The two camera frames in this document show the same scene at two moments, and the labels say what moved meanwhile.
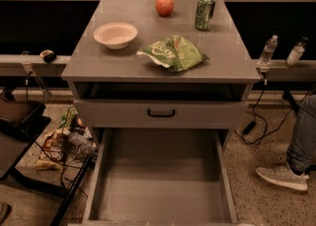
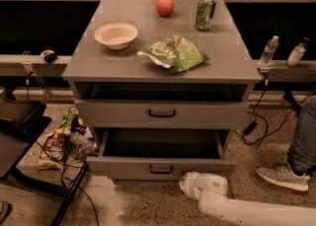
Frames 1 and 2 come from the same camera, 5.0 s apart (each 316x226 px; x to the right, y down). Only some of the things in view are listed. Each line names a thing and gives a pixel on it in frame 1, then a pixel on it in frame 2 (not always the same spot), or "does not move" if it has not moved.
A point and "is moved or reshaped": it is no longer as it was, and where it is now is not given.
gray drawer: [160, 177] is moved or reshaped
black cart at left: [22, 125] does not move
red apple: [164, 5] does not move
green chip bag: [175, 52] does not move
